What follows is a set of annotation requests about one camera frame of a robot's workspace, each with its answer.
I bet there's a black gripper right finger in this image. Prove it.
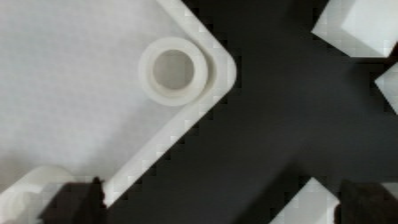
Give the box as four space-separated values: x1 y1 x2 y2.
334 180 398 224

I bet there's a white L-shaped fence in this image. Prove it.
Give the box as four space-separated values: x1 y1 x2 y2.
268 0 398 224

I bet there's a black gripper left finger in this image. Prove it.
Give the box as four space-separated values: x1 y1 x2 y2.
39 178 106 224

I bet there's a white desk top tray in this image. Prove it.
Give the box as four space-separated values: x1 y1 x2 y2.
0 0 236 224

